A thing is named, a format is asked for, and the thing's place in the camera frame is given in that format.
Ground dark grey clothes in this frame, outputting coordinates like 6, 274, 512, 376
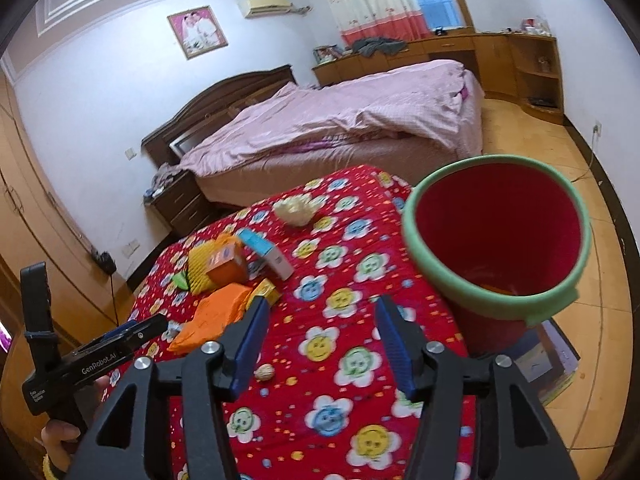
350, 37, 408, 57

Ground black power cable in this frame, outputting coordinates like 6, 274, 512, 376
102, 270, 122, 326

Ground dark wooden nightstand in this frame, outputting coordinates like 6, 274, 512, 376
145, 170, 211, 237

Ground yellow bumpy rubber toy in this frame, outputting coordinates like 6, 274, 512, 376
172, 234, 236, 295

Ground red floral tablecloth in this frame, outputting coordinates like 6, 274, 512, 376
102, 164, 481, 480

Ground small yellow box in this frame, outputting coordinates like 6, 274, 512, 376
245, 280, 280, 311

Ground person's left hand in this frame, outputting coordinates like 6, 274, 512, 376
41, 377, 111, 463

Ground pile of clothes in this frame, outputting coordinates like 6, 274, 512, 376
145, 164, 188, 198

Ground wooden wardrobe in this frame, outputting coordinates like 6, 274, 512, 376
0, 75, 136, 361

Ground grey floor mat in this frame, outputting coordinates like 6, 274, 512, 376
515, 317, 581, 408

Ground framed wall photo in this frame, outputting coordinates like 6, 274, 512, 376
167, 6, 228, 60

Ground white air conditioner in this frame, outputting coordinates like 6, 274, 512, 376
237, 0, 293, 19

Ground floral curtain with red hem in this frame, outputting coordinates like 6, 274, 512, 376
317, 0, 431, 48

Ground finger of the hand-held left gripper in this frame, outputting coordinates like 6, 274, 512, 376
102, 314, 168, 356

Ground books on desk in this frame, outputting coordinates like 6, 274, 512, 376
314, 45, 351, 65

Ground orange cardboard box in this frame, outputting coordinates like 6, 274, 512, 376
206, 237, 249, 288

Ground pink bed mattress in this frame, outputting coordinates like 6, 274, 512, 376
192, 125, 483, 208

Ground red bucket with green rim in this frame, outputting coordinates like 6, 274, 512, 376
402, 156, 593, 358

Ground long wooden desk cabinet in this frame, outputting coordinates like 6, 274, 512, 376
312, 30, 526, 101

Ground yellow wristband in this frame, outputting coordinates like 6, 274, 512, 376
42, 452, 68, 480

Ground blue and white box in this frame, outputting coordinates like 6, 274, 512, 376
236, 228, 295, 281

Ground orange toy on table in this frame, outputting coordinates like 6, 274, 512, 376
166, 283, 251, 353

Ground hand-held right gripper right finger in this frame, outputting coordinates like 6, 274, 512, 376
374, 294, 581, 480

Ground dark wooden headboard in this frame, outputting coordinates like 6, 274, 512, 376
141, 64, 299, 171

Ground bed with pink cover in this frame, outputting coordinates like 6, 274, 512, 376
179, 58, 485, 177

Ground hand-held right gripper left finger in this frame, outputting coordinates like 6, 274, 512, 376
62, 296, 273, 480

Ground wooden corner shelf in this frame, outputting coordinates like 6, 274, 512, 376
510, 34, 566, 123

